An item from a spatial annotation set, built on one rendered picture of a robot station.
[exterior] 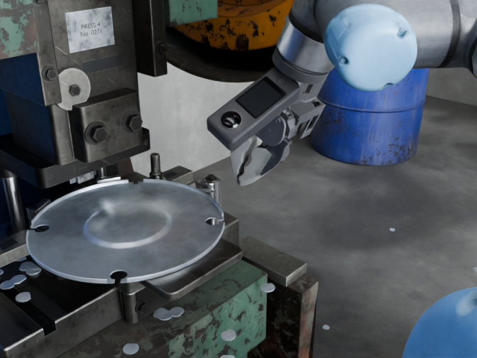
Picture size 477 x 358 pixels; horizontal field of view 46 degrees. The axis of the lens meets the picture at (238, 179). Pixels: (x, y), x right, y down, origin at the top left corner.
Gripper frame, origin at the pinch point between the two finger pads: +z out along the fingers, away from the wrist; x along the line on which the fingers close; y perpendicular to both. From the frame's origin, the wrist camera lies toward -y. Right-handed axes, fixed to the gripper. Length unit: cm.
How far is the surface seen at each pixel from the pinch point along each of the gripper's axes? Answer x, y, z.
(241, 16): 24.7, 23.8, -7.1
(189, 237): 0.1, -6.0, 9.4
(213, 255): -4.9, -7.0, 7.2
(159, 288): -4.7, -16.9, 7.4
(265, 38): 18.4, 23.7, -6.6
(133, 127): 14.9, -7.1, -0.2
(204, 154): 90, 134, 130
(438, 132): 21, 260, 105
